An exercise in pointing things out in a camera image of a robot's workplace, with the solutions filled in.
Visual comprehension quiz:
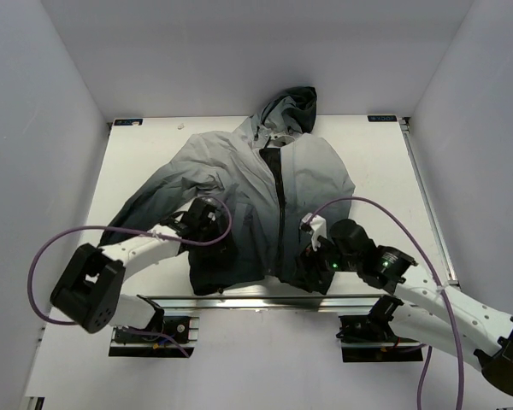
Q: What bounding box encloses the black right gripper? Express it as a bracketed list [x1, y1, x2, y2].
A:
[289, 228, 360, 292]

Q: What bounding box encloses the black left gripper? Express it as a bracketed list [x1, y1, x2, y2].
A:
[194, 214, 238, 261]

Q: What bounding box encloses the grey black gradient jacket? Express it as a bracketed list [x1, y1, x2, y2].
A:
[100, 86, 355, 296]

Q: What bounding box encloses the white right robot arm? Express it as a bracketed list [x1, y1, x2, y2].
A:
[299, 214, 513, 397]

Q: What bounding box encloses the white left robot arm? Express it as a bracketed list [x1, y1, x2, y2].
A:
[50, 197, 232, 341]

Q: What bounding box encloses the blue left corner label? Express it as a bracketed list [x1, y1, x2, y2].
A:
[113, 118, 143, 126]

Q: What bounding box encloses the blue corner label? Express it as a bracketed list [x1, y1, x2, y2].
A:
[367, 114, 398, 122]
[113, 118, 143, 126]

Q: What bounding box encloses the blue right corner label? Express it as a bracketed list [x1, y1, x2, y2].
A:
[367, 114, 398, 122]

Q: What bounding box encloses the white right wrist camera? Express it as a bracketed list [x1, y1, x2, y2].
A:
[300, 213, 327, 251]

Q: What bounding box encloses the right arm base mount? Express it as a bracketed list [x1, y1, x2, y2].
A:
[336, 296, 423, 363]

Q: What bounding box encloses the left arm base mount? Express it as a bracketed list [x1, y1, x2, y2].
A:
[109, 296, 199, 359]

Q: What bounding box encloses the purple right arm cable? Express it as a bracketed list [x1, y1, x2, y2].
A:
[299, 196, 466, 410]

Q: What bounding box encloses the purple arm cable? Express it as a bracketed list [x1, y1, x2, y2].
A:
[27, 196, 233, 358]
[299, 196, 466, 410]

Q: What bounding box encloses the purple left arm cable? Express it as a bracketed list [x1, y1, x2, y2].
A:
[27, 196, 233, 358]

